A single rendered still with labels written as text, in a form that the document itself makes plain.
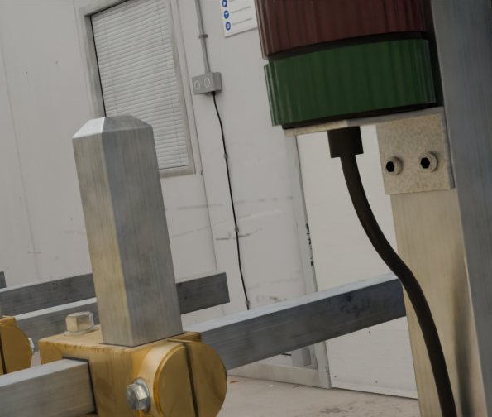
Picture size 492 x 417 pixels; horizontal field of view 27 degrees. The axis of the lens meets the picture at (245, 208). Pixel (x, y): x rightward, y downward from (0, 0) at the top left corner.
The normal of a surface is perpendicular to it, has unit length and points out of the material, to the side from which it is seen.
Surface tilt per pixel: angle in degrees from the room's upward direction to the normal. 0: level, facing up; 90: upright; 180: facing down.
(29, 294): 90
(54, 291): 90
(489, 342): 90
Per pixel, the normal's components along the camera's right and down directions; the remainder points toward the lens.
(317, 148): -0.79, 0.14
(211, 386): 0.61, -0.04
